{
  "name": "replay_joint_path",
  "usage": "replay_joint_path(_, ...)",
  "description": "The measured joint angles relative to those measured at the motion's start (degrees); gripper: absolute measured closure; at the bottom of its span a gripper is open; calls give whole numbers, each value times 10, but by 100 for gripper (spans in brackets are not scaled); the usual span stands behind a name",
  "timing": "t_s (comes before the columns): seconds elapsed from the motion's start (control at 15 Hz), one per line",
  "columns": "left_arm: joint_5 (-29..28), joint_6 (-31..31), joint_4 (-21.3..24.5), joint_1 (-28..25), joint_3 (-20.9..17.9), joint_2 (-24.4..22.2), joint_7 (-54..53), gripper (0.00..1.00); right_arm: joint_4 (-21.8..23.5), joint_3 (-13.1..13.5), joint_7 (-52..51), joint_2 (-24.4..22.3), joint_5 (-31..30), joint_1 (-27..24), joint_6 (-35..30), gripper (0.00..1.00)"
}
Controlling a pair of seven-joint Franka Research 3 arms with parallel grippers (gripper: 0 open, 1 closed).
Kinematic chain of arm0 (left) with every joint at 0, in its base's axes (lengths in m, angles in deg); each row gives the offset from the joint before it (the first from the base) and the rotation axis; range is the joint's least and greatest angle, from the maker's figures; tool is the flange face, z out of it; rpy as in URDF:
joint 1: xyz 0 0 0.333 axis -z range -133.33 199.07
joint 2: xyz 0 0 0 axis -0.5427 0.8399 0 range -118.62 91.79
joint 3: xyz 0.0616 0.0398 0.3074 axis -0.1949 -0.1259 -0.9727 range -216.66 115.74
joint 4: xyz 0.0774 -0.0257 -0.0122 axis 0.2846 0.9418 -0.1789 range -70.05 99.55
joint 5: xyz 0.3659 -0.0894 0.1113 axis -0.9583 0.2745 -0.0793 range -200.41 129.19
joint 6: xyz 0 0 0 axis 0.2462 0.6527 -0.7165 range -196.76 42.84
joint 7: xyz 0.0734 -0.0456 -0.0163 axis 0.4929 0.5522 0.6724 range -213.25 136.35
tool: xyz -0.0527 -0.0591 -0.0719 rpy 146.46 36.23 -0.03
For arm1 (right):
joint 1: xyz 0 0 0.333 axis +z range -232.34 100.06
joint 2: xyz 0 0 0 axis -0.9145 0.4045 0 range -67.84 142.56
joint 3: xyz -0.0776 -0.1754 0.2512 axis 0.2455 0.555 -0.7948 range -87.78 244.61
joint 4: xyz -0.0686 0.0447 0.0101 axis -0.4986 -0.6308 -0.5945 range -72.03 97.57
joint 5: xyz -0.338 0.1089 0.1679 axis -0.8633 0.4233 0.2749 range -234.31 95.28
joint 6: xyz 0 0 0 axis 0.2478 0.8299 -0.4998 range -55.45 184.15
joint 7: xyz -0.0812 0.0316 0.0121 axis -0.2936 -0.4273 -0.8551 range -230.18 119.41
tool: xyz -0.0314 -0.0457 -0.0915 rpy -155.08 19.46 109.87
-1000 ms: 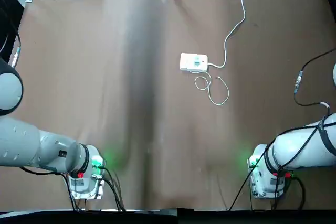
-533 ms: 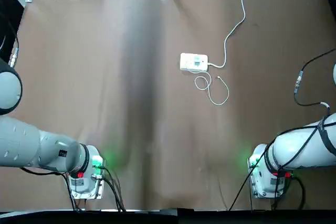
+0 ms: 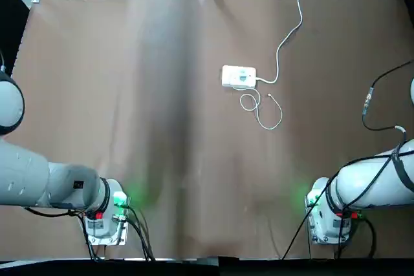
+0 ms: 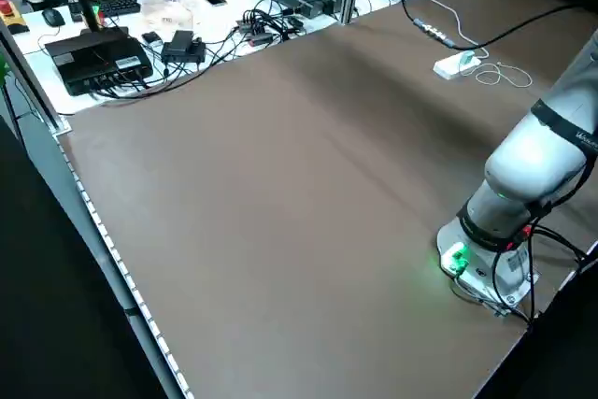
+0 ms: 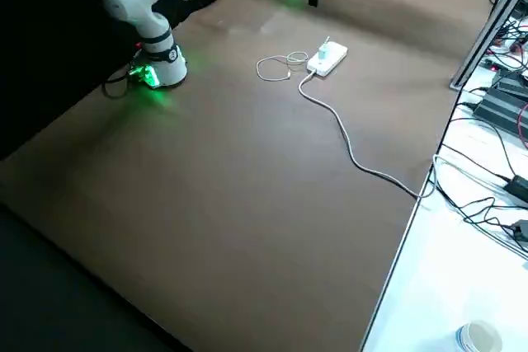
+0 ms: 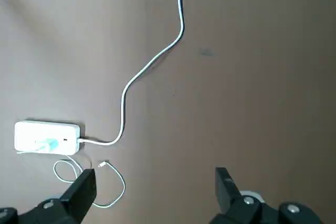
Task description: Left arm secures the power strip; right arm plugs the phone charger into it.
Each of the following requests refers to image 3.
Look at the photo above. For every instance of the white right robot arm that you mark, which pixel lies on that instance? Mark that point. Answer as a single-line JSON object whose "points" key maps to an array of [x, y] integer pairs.
{"points": [[372, 179]]}

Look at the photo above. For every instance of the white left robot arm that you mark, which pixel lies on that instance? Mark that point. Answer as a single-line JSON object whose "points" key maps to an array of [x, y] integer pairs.
{"points": [[26, 172]]}

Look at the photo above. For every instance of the white power strip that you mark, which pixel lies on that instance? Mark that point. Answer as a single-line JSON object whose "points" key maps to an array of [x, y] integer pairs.
{"points": [[228, 77]]}

